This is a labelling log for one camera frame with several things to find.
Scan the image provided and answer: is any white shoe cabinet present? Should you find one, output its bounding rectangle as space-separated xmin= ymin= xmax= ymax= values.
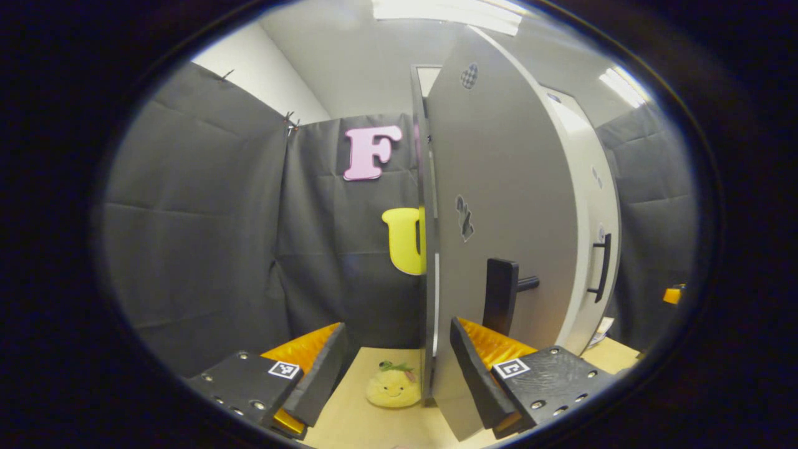
xmin=410 ymin=62 xmax=440 ymax=403

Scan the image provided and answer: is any white cardboard box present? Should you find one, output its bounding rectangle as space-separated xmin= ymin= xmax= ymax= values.
xmin=589 ymin=316 xmax=616 ymax=348

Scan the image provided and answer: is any large ceiling light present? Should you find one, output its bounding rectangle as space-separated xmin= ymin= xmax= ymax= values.
xmin=372 ymin=0 xmax=523 ymax=36

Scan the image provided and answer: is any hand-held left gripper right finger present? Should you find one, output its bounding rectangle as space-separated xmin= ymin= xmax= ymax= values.
xmin=450 ymin=317 xmax=616 ymax=440

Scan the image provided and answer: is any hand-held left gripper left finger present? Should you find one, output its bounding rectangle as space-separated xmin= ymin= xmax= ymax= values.
xmin=189 ymin=322 xmax=349 ymax=441

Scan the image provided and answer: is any black backdrop cloth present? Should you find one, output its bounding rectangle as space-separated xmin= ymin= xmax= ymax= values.
xmin=100 ymin=62 xmax=699 ymax=378

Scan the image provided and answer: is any yellow plush toy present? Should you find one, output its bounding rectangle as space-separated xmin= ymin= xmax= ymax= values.
xmin=365 ymin=360 xmax=423 ymax=410

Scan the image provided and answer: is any small ceiling light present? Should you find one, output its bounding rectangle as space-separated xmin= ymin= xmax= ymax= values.
xmin=597 ymin=65 xmax=652 ymax=108

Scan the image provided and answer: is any black door handle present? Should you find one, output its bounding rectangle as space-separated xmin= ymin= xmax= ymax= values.
xmin=482 ymin=258 xmax=541 ymax=337
xmin=587 ymin=233 xmax=613 ymax=304

